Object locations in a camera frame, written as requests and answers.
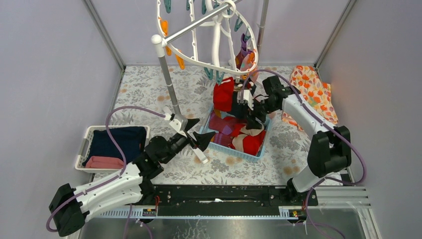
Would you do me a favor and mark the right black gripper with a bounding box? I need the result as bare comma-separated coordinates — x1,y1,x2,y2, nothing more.
244,96,279,130

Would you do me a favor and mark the navy christmas sock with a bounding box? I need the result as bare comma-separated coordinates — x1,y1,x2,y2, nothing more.
228,79,256,120

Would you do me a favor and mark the navy folded cloth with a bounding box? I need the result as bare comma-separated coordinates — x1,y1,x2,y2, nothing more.
82,126,147,167

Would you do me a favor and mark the blue plastic basket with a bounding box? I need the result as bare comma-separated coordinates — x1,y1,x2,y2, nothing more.
200,106,272,162

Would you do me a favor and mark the white plastic basket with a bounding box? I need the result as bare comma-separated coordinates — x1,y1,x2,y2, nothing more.
74,125,150,174

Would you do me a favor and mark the red santa sock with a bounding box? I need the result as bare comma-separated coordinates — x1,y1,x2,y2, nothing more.
242,130,266,156

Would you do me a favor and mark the orange floral cloth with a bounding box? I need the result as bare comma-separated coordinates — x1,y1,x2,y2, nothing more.
290,66,338,124

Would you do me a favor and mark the purple patterned sock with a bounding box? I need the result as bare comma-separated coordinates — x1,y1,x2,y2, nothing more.
235,33,255,70

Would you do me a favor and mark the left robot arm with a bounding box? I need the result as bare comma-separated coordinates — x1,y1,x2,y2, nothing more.
46,119,215,237

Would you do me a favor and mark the purple patchwork sock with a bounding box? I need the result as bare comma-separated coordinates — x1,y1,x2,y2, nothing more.
208,111,235,147

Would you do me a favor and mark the white clip hanger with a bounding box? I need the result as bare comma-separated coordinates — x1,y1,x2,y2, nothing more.
151,0,259,75

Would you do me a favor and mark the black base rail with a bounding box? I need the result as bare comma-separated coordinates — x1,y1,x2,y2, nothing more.
135,184,318,217

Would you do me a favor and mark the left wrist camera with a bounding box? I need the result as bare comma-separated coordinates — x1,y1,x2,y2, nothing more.
164,113,188,136

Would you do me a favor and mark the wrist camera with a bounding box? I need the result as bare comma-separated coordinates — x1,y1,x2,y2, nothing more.
236,90,254,110
164,113,188,136

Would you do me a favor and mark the pink folded cloth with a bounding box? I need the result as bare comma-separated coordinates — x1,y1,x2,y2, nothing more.
85,156,124,169

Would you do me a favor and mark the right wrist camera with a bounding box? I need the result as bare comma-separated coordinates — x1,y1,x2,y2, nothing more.
236,90,254,110

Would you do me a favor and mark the red beige sock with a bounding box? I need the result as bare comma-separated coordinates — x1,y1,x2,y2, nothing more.
229,123,264,152

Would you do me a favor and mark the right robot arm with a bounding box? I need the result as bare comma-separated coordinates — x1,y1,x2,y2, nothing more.
238,76,351,205

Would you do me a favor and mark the metal drying rack stand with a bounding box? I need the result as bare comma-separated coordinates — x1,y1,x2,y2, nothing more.
151,0,269,114

